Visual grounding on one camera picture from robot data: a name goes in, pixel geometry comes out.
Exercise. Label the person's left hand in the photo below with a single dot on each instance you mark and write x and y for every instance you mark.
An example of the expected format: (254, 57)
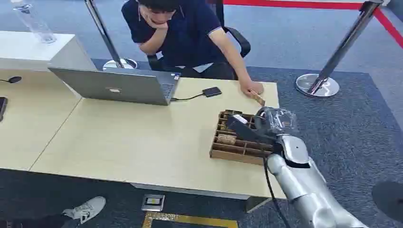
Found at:
(251, 87)

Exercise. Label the brown card stack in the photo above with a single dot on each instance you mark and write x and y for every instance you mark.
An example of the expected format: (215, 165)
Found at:
(226, 139)

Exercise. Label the chrome stanchion post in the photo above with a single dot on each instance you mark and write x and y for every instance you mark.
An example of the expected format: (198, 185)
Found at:
(107, 37)
(337, 53)

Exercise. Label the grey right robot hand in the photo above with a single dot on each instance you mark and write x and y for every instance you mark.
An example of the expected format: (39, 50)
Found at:
(277, 121)

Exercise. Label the black external drive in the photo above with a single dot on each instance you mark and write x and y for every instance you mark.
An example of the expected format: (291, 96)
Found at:
(212, 92)

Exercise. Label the wooden card box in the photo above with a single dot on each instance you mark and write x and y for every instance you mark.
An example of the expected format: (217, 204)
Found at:
(234, 150)

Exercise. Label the black office chair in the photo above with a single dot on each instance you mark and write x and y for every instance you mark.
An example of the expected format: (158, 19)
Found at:
(240, 39)

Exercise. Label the person's white shoe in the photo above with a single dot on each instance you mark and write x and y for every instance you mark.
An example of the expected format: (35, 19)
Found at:
(85, 209)

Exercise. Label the yellow floor tape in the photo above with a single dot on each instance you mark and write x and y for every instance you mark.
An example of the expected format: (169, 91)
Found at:
(189, 219)

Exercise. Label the white cabinet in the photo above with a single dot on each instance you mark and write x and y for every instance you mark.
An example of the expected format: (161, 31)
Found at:
(28, 47)

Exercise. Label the clear plastic bottle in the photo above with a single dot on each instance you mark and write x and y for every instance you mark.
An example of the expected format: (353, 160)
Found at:
(34, 23)

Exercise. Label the metal floor socket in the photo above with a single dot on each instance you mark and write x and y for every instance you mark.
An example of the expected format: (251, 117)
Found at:
(153, 202)

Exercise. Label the black flat device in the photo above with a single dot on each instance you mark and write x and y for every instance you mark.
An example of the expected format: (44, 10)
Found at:
(2, 108)

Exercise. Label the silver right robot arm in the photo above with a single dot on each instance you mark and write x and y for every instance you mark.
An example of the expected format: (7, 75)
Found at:
(302, 182)

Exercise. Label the grey laptop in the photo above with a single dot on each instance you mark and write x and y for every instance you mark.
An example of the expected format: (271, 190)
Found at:
(119, 88)

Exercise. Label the person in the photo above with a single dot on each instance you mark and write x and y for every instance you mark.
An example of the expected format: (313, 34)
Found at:
(185, 34)

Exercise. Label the red barrier belt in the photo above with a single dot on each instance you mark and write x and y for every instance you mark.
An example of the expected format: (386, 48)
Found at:
(302, 4)

